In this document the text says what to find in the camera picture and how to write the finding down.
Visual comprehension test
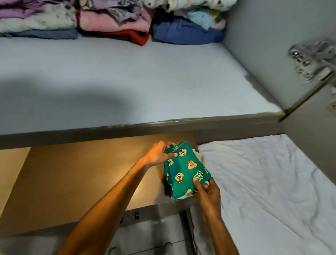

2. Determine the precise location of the red folded garment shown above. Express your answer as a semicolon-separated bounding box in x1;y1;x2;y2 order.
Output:
78;28;151;47

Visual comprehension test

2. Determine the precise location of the person's left forearm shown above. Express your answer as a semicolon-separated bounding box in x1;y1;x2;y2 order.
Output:
55;159;149;255

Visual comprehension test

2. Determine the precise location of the person's right hand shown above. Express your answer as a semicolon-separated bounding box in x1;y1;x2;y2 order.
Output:
193;177;222;219

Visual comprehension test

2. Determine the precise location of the white bed sheet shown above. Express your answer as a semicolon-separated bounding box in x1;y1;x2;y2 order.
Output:
188;134;336;255

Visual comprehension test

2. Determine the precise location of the grey wardrobe door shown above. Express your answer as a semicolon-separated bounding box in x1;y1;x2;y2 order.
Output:
279;80;336;185

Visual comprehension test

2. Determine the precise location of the person's right forearm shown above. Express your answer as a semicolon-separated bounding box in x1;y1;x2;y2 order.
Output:
202;212;240;255

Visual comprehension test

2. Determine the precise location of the grey blue folded garment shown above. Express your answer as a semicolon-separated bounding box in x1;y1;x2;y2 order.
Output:
0;28;79;40

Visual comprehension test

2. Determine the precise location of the white dotted folded garment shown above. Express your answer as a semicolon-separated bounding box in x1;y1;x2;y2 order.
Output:
143;0;237;13

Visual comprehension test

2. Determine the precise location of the pink folded garment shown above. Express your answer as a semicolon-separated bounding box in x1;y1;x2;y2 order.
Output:
78;9;153;33

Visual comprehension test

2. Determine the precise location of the grey wardrobe shelf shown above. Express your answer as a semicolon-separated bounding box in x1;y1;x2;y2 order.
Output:
0;34;286;150

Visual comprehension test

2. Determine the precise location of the black cable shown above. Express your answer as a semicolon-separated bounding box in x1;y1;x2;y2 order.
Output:
186;209;201;255

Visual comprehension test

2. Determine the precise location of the lilac patterned folded garment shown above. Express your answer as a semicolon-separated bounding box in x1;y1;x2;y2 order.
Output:
78;0;148;21

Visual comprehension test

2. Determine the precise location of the metal cabinet hinge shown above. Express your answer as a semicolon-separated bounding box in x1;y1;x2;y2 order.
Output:
288;39;336;83

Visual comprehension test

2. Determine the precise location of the light blue printed garment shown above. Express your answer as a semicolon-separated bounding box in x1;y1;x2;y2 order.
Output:
174;9;227;30

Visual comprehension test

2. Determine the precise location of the purple folded garment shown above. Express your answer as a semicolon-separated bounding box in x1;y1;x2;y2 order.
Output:
0;0;77;19

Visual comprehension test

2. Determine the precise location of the brown wooden desk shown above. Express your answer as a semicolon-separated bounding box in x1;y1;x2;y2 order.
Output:
0;131;201;238

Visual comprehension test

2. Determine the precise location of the white floral folded garment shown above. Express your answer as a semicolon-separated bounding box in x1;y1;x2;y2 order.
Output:
0;3;77;33

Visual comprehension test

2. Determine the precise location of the green cartoon print garment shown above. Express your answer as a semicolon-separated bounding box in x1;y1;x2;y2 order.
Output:
163;141;212;200

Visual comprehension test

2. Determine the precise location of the person's left hand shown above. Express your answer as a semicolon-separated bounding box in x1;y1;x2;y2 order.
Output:
143;141;178;169

